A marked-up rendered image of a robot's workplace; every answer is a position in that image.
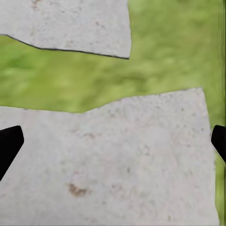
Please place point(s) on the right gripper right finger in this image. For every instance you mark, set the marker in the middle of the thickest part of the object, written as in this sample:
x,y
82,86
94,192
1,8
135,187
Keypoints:
x,y
218,139

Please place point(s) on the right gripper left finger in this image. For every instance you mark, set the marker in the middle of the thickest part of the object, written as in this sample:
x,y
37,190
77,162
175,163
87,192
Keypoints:
x,y
11,141

